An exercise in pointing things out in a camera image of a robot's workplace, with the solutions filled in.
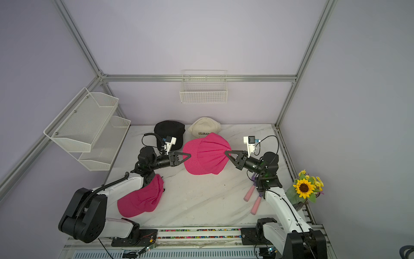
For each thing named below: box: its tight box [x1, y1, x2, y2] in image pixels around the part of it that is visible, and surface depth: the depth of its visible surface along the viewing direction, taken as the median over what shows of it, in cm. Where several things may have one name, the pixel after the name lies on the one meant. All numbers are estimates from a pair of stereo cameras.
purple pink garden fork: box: [243, 173, 256, 202], surface depth 88 cm
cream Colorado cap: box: [187, 116, 222, 139], surface depth 110 cm
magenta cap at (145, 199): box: [116, 173, 164, 218], surface depth 83 cm
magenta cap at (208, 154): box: [182, 132, 232, 175], surface depth 77 cm
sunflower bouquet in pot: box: [285, 169, 325, 211], surface depth 65 cm
